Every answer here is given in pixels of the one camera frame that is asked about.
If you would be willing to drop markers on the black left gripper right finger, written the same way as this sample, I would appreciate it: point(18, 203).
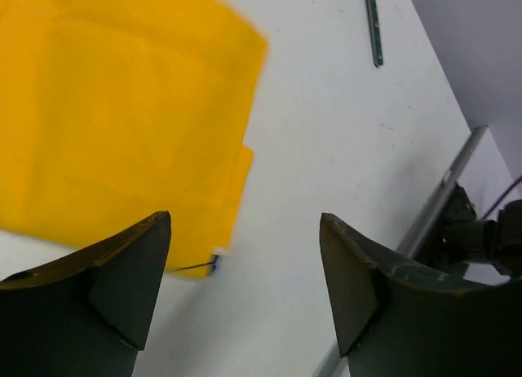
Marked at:
point(396, 317)

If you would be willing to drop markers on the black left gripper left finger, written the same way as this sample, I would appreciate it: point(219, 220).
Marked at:
point(87, 313)

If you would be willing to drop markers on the yellow printed cloth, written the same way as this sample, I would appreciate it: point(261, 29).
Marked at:
point(114, 109)

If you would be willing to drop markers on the knife with teal handle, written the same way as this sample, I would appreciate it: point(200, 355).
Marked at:
point(374, 32)

